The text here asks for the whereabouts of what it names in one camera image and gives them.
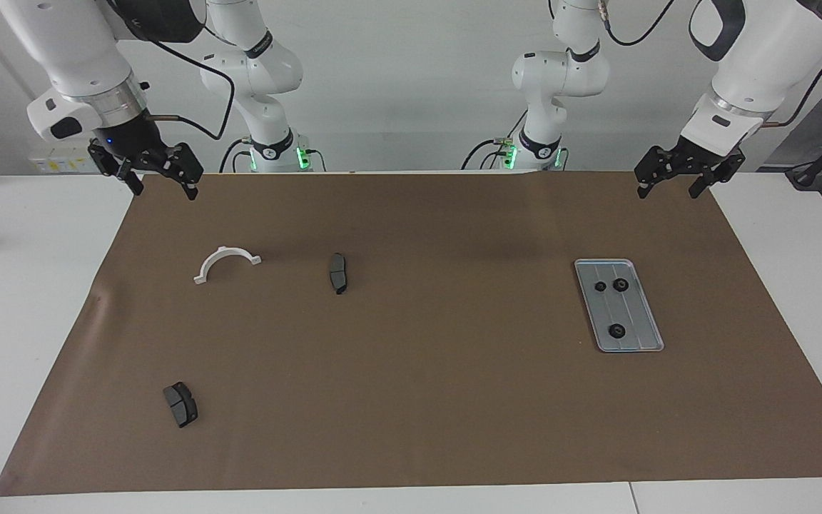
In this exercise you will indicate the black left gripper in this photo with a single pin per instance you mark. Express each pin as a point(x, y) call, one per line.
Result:
point(696, 153)

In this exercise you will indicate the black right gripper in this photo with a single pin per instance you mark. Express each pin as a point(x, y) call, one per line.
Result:
point(133, 143)

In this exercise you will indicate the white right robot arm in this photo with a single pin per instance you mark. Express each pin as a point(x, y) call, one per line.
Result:
point(83, 57)

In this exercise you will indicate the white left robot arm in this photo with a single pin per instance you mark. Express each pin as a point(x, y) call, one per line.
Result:
point(760, 64)

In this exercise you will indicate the silver metal tray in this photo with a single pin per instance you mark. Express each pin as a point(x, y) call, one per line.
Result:
point(632, 314)

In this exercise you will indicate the dark grey brake pad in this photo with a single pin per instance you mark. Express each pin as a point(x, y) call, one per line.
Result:
point(181, 405)
point(337, 273)

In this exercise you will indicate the brown paper table mat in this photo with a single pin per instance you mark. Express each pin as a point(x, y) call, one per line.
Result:
point(418, 392)

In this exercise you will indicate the white semicircular plastic bracket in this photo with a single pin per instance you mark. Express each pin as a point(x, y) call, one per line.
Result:
point(225, 250)

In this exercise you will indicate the white wall socket box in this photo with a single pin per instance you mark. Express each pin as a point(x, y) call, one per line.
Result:
point(61, 164)

